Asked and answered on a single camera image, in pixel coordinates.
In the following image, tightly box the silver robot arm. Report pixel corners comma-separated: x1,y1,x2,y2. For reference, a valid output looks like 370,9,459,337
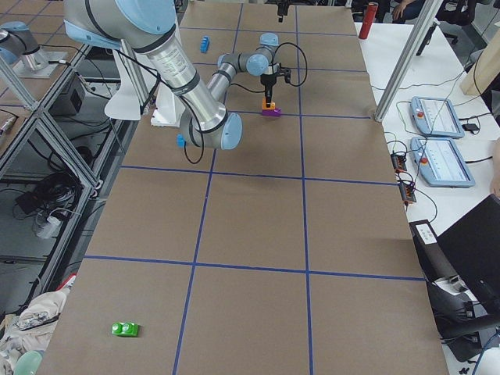
63,0,280,150

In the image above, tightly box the black power strip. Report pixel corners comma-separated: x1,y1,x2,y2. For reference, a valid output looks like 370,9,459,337
391,153,407,173
399,182,416,205

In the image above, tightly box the small blue block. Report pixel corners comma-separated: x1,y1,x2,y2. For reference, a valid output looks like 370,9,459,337
176,134,186,148

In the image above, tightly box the teach pendant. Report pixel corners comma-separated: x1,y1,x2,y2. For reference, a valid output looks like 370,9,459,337
410,137,475,188
410,96,465,139

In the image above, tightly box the far teach pendant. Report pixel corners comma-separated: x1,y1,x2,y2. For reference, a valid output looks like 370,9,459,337
410,96,465,139

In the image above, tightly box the purple trapezoid block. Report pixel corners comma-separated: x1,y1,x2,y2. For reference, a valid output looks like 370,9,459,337
261,108,282,117

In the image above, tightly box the orange trapezoid block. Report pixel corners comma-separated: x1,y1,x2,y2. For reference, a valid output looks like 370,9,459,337
262,98,276,110

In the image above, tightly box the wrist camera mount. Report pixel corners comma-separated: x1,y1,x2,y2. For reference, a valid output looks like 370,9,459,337
282,0,291,13
277,66,291,84

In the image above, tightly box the green double block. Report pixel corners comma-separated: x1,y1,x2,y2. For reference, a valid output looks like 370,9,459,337
111,321,140,338

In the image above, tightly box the near teach pendant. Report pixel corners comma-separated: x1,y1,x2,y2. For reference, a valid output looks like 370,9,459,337
410,137,475,188

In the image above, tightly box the crumpled cloth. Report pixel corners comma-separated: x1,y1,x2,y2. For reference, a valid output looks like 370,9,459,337
1,287,70,374

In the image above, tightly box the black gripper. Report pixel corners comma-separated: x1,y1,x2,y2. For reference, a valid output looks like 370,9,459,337
260,4,284,105

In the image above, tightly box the aluminium frame post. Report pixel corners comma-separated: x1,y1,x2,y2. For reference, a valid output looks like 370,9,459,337
373,0,443,122

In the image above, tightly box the blue double block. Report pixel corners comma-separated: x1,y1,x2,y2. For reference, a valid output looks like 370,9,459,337
200,35,210,53

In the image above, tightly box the red cylinder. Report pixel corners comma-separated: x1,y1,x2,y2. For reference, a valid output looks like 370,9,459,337
358,2,378,40

